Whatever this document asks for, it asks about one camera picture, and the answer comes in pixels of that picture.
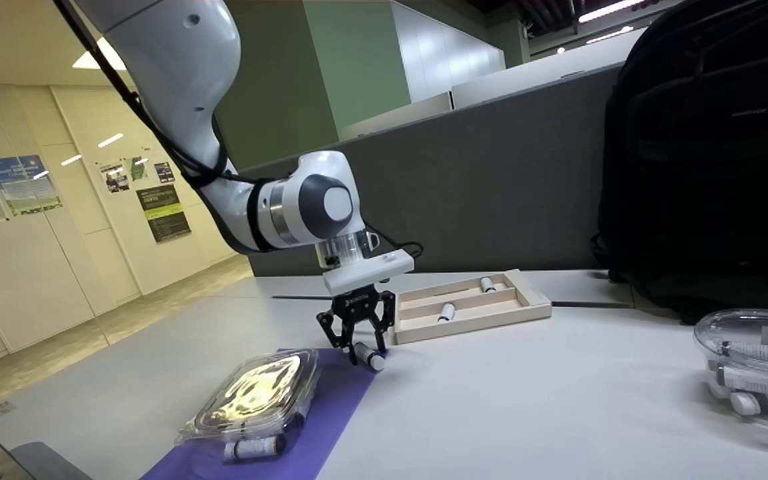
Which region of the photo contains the wall poster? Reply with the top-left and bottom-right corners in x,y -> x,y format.
138,185 -> 190,242

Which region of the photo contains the white bottle on mat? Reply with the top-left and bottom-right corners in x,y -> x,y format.
225,435 -> 285,465

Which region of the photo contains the black backpack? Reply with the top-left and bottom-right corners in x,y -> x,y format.
594,0 -> 768,322

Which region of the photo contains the white bottle in box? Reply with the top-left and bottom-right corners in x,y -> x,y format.
437,305 -> 455,322
477,278 -> 498,293

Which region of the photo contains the grey partition wall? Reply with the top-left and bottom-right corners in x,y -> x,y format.
241,30 -> 646,278

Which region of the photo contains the white bottle in box top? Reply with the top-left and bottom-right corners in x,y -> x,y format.
477,278 -> 498,293

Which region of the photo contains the small white bottle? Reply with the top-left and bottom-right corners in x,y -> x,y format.
351,342 -> 385,374

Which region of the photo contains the clear plastic tray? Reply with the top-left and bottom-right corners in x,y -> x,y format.
182,350 -> 319,442

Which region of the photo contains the purple paper mat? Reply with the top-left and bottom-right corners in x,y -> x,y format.
141,350 -> 374,480

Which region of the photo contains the white bottle in box bottom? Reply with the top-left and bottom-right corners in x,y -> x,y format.
437,305 -> 455,322

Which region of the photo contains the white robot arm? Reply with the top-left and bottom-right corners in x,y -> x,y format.
53,0 -> 413,370

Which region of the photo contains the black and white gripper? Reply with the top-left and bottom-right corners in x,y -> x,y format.
315,231 -> 413,363

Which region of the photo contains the wooden compartment box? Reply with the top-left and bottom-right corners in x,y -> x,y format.
393,269 -> 551,343

